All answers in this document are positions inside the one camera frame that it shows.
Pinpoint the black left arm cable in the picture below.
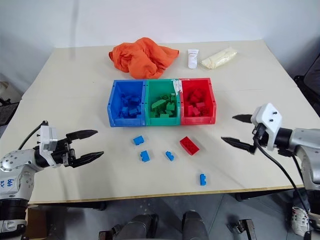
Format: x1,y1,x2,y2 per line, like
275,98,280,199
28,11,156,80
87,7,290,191
16,121,43,151

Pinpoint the black metal stand foot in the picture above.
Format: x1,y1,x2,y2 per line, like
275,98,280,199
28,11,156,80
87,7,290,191
98,224,127,240
226,218,255,240

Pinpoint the white squeeze tube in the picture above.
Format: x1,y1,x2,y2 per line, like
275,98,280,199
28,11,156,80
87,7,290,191
187,48,200,70

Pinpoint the brown cardboard box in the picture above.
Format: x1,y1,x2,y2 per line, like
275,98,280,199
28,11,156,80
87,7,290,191
24,206,49,240

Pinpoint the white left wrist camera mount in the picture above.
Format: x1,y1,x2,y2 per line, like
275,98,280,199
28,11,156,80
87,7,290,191
37,120,59,166

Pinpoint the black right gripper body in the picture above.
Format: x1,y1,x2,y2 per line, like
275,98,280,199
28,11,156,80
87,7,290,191
252,122,267,151

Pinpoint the torn white paper label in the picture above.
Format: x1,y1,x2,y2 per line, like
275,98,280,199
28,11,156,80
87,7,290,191
171,78,184,95

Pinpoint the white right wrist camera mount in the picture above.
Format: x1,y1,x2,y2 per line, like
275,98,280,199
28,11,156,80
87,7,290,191
250,102,284,151

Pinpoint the cream rolled plastic bag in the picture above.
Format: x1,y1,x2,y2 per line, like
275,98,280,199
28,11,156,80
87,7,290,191
200,46,238,70

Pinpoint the white sneaker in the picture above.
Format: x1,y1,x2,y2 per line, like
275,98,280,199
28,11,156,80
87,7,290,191
291,205,312,238

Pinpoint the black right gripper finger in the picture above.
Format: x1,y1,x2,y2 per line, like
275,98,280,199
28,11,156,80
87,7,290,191
232,114,254,124
220,136,257,155

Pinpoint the green plastic bin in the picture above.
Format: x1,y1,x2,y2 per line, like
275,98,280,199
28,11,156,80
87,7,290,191
143,78,182,126

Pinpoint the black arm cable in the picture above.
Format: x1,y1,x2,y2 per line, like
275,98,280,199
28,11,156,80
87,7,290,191
16,121,43,151
252,124,315,240

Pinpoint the dark rounded shape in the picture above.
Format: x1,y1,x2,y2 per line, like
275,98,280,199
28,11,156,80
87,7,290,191
181,210,210,240
124,213,160,240

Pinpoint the black chair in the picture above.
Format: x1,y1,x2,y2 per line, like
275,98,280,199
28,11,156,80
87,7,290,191
293,56,320,107

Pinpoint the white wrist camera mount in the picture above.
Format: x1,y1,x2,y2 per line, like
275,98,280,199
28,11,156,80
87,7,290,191
37,120,59,166
250,102,284,151

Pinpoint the dark equipment clutter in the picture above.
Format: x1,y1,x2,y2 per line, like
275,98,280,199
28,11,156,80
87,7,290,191
0,73,22,128

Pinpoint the blue plastic bin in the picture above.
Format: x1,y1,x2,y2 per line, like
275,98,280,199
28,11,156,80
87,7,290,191
106,79,147,128

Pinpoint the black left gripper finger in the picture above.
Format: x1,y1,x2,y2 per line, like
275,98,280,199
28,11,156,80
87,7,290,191
65,129,99,141
73,150,105,168

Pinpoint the red plastic bin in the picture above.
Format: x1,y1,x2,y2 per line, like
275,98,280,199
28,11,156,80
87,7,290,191
178,77,218,126

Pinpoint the crumpled orange cloth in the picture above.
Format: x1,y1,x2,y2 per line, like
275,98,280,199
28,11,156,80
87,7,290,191
108,37,181,80

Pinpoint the curved green building piece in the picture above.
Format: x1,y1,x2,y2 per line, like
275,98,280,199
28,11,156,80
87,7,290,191
150,99,168,110

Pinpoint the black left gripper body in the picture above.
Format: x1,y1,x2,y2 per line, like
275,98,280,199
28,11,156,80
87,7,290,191
51,138,77,168

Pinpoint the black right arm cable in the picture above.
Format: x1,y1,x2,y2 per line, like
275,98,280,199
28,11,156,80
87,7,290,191
252,124,315,240

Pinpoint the large red building brick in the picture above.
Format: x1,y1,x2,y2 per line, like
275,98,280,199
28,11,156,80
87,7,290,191
179,136,201,156

